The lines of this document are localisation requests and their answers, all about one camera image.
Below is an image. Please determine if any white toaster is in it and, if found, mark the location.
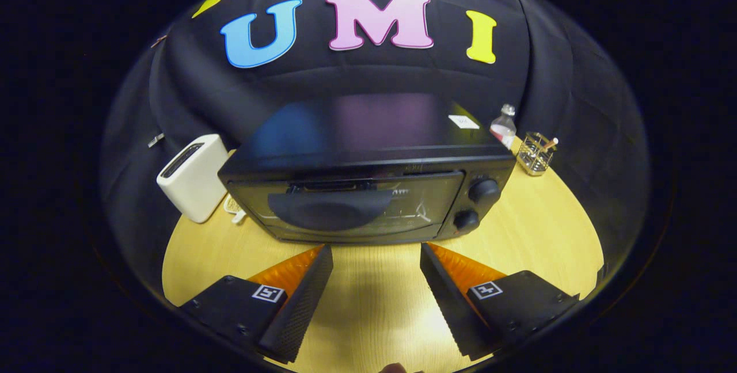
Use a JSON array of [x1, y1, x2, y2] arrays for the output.
[[156, 134, 230, 224]]

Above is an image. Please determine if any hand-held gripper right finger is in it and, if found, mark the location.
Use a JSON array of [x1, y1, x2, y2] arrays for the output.
[[419, 242, 581, 361]]

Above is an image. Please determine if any black toaster oven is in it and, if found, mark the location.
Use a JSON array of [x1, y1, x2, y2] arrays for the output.
[[217, 93, 517, 245]]

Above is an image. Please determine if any metal wire holder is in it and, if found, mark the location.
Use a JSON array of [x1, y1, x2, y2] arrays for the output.
[[516, 132, 558, 177]]

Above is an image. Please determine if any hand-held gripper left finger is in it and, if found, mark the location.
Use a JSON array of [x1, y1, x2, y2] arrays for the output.
[[178, 244, 335, 364]]

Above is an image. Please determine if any clear bottle with pink label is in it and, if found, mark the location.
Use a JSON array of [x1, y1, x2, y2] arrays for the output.
[[489, 104, 517, 150]]

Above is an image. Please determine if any black backdrop cloth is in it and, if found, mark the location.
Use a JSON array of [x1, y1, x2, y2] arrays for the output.
[[98, 0, 651, 299]]

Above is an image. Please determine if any small white dish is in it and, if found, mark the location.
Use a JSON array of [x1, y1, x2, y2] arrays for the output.
[[223, 193, 248, 224]]

